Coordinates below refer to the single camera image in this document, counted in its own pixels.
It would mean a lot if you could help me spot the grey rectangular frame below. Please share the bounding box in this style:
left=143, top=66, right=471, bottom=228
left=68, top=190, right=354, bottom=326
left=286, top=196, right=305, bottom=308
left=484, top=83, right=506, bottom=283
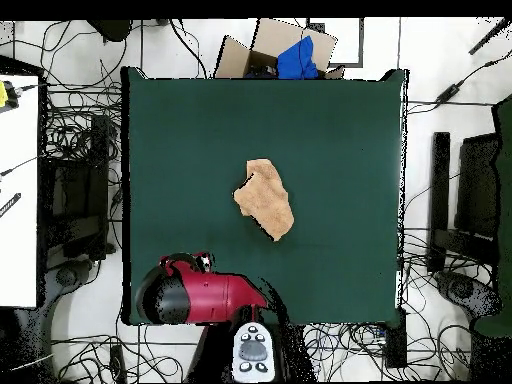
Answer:
left=306, top=17, right=365, bottom=68

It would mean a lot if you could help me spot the yellow and black tool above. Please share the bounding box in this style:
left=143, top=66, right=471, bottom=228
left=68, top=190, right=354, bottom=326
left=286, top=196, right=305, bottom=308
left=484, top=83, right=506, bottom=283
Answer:
left=0, top=79, right=20, bottom=111

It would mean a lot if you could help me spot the blue cloth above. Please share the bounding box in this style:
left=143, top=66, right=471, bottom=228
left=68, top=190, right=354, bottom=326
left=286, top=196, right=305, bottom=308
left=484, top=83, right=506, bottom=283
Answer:
left=276, top=35, right=320, bottom=80

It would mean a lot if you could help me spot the dark green table cloth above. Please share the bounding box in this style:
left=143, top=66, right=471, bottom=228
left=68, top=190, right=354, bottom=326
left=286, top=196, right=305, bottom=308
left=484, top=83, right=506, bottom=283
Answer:
left=120, top=66, right=409, bottom=326

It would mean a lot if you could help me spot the black flat panel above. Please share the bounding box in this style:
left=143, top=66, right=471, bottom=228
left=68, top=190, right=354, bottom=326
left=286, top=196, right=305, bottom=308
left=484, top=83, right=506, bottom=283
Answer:
left=454, top=133, right=501, bottom=242

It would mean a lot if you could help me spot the black upright bar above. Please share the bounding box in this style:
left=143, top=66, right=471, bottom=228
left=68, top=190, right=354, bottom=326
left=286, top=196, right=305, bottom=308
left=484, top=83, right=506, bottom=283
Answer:
left=426, top=131, right=452, bottom=274

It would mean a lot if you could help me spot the black cable tangle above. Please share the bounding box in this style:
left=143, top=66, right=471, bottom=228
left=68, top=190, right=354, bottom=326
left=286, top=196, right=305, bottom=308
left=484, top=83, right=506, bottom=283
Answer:
left=51, top=323, right=201, bottom=384
left=301, top=229, right=475, bottom=383
left=39, top=19, right=125, bottom=161

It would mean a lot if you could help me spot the black equipment case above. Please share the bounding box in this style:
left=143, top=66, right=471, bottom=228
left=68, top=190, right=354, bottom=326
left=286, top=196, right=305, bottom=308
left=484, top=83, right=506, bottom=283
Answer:
left=41, top=114, right=117, bottom=262

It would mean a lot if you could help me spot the black pedestal foot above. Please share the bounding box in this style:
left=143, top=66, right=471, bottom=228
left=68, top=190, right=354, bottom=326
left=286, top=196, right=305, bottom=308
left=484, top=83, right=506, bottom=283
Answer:
left=45, top=258, right=95, bottom=289
left=434, top=270, right=502, bottom=318

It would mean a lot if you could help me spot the black long rod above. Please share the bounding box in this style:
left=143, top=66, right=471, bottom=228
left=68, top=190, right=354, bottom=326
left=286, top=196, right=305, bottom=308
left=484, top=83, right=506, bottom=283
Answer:
left=468, top=17, right=512, bottom=56

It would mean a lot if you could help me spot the white desk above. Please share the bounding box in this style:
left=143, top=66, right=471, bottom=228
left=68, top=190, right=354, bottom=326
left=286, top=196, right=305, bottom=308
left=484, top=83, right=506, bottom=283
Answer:
left=0, top=73, right=40, bottom=309

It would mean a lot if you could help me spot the brown cardboard box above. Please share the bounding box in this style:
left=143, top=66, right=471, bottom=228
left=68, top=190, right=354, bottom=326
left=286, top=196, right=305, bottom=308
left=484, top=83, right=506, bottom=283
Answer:
left=213, top=17, right=346, bottom=80

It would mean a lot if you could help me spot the black power adapter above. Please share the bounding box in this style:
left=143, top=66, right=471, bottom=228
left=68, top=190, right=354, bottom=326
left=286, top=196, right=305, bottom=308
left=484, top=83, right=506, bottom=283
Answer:
left=434, top=82, right=462, bottom=106

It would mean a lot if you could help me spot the black power strip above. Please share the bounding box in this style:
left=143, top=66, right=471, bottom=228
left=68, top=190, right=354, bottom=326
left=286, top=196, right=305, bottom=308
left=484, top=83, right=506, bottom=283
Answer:
left=384, top=309, right=408, bottom=370

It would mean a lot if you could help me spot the peach terry towel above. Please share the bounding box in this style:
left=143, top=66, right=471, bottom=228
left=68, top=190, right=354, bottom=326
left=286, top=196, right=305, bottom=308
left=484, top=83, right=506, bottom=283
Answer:
left=232, top=158, right=296, bottom=243

